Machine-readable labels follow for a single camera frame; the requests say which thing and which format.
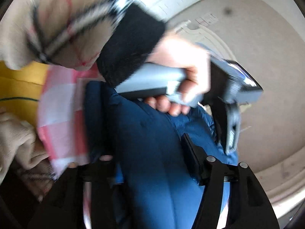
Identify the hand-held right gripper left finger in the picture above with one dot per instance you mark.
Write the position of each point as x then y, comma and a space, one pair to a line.
100, 170

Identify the white bed headboard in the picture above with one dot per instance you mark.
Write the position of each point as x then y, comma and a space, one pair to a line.
202, 35

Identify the beige cloth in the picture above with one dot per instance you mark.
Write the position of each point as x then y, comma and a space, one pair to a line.
16, 138

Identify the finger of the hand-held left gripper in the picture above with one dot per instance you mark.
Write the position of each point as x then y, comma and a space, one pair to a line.
220, 124
233, 128

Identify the blue padded jacket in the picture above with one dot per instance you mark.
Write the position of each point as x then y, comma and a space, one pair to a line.
147, 148

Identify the person's left hand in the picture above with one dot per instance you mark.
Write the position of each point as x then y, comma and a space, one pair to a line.
183, 54

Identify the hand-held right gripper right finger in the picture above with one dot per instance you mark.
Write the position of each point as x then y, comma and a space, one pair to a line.
191, 149

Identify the yellow bed sheet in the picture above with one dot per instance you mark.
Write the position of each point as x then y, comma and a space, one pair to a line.
19, 85

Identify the pink checked blanket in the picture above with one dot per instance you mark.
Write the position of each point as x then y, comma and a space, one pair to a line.
59, 124

